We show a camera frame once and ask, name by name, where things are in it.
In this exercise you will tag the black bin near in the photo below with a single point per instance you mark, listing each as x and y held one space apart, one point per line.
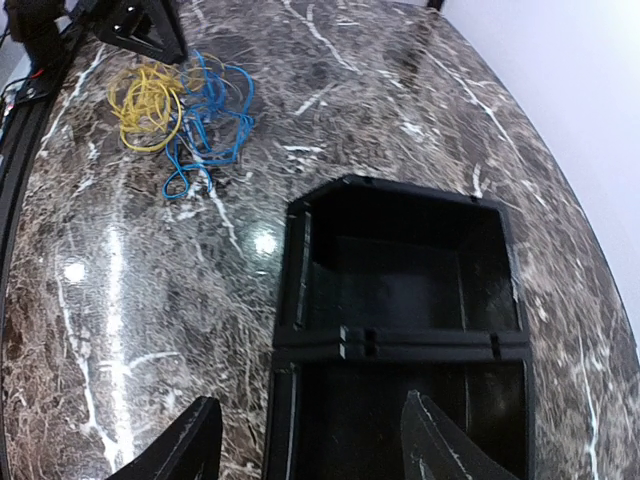
378 263

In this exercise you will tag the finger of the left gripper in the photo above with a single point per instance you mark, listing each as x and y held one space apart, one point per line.
148 28

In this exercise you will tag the black bin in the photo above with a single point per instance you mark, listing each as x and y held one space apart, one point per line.
335 411
378 263

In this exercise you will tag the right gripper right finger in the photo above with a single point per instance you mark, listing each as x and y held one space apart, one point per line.
434 447

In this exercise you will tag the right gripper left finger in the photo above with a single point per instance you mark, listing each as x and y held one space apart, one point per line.
189 448

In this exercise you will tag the black front rail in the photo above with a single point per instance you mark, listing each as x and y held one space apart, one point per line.
26 121

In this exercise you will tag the black bin middle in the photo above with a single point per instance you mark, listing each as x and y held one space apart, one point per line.
335 411

